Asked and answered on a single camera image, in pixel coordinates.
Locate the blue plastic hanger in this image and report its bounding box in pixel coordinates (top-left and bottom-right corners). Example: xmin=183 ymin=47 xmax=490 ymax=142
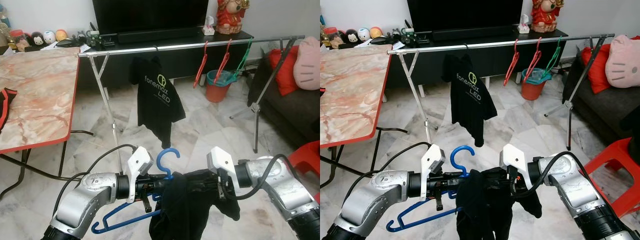
xmin=91 ymin=147 xmax=181 ymax=235
xmin=386 ymin=145 xmax=477 ymax=232

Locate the black printed t-shirt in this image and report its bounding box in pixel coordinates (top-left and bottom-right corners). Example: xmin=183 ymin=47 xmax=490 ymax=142
xmin=149 ymin=169 xmax=242 ymax=240
xmin=455 ymin=167 xmax=543 ymax=240
xmin=129 ymin=54 xmax=187 ymax=150
xmin=440 ymin=52 xmax=498 ymax=148

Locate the red plastic hanger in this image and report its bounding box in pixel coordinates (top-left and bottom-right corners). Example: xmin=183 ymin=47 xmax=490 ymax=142
xmin=193 ymin=40 xmax=209 ymax=89
xmin=525 ymin=36 xmax=544 ymax=81
xmin=212 ymin=39 xmax=233 ymax=83
xmin=503 ymin=39 xmax=521 ymax=87

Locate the navy polo shirt red trim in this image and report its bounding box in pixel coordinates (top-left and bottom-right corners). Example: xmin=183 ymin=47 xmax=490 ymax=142
xmin=0 ymin=87 xmax=19 ymax=132

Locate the green plastic hanger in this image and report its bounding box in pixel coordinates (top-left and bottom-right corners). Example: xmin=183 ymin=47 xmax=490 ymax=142
xmin=543 ymin=35 xmax=563 ymax=76
xmin=232 ymin=37 xmax=253 ymax=78

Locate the orange plastic bin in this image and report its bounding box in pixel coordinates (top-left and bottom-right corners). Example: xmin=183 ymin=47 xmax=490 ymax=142
xmin=205 ymin=82 xmax=232 ymax=104
xmin=520 ymin=80 xmax=547 ymax=101

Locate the red plastic stool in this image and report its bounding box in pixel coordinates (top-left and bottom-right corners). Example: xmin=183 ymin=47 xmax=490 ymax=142
xmin=582 ymin=137 xmax=640 ymax=219
xmin=287 ymin=140 xmax=321 ymax=203

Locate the dark brown sofa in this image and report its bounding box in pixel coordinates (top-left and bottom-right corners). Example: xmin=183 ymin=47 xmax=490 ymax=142
xmin=562 ymin=47 xmax=640 ymax=146
xmin=247 ymin=50 xmax=321 ymax=148

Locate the black TV console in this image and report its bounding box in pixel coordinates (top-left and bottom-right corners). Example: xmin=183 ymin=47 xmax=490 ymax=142
xmin=75 ymin=30 xmax=255 ymax=91
xmin=387 ymin=27 xmax=569 ymax=88

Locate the red cushion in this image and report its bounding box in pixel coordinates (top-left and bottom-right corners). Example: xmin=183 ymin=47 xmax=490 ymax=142
xmin=268 ymin=45 xmax=301 ymax=97
xmin=581 ymin=42 xmax=613 ymax=94

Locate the black garment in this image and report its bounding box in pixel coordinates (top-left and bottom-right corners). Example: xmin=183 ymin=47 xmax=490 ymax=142
xmin=620 ymin=105 xmax=640 ymax=148

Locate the silver clothes rack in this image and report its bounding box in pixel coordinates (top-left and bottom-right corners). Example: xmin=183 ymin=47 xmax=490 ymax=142
xmin=386 ymin=33 xmax=617 ymax=151
xmin=77 ymin=35 xmax=307 ymax=174

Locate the green and white mug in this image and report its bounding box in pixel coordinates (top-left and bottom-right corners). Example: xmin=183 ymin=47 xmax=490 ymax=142
xmin=86 ymin=21 xmax=102 ymax=47
xmin=401 ymin=19 xmax=417 ymax=45

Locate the pink cat face pillow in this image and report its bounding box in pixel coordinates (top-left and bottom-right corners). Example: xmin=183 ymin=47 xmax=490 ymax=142
xmin=293 ymin=36 xmax=321 ymax=91
xmin=604 ymin=34 xmax=640 ymax=89

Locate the black television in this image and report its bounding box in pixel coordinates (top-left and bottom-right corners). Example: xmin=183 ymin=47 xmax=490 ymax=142
xmin=407 ymin=0 xmax=524 ymax=32
xmin=92 ymin=0 xmax=210 ymax=35

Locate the red fortune god figurine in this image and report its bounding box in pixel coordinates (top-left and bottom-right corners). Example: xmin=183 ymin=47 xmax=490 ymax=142
xmin=531 ymin=0 xmax=565 ymax=33
xmin=216 ymin=0 xmax=251 ymax=35

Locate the gold and blue trophy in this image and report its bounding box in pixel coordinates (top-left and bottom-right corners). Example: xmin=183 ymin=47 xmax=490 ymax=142
xmin=0 ymin=4 xmax=11 ymax=51

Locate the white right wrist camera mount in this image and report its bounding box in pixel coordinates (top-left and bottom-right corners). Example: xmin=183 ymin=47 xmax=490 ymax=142
xmin=500 ymin=143 xmax=531 ymax=197
xmin=206 ymin=146 xmax=237 ymax=200

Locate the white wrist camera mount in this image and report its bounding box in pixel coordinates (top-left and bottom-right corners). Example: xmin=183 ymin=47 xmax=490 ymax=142
xmin=420 ymin=144 xmax=447 ymax=202
xmin=206 ymin=146 xmax=237 ymax=200
xmin=500 ymin=143 xmax=531 ymax=197
xmin=126 ymin=146 xmax=154 ymax=204

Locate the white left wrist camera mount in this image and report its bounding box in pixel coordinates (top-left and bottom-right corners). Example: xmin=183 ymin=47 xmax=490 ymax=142
xmin=420 ymin=144 xmax=447 ymax=202
xmin=126 ymin=146 xmax=154 ymax=204

